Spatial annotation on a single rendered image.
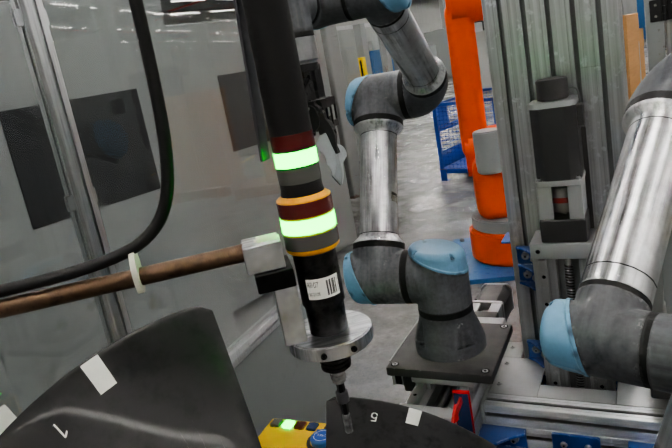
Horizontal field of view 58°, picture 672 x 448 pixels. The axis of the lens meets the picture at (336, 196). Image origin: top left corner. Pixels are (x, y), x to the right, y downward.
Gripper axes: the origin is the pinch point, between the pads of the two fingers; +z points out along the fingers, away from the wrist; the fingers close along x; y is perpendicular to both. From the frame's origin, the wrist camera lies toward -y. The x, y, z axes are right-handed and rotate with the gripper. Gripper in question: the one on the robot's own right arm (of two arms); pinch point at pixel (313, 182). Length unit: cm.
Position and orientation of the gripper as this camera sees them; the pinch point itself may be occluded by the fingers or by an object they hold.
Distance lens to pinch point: 104.2
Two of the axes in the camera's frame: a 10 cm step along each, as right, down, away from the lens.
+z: 1.8, 9.6, 2.1
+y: 3.9, -2.7, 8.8
